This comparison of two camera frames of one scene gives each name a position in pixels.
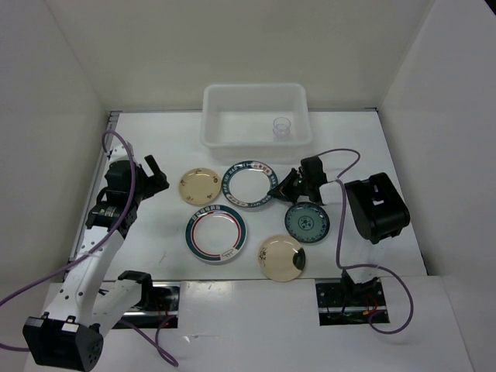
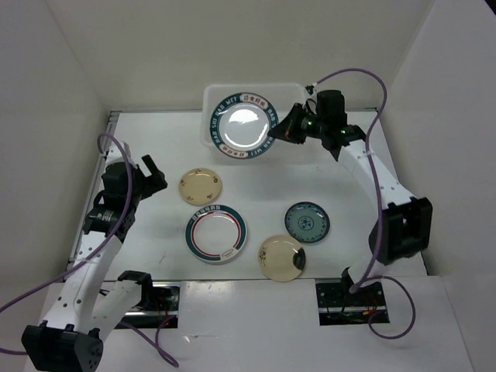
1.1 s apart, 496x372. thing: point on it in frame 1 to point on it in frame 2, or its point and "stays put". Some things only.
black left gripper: (156, 182) stays put
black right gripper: (283, 191) to (288, 129)
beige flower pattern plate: (199, 186) stays put
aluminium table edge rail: (94, 185) stays put
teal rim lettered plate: (247, 184) to (239, 125)
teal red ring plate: (215, 232) stays put
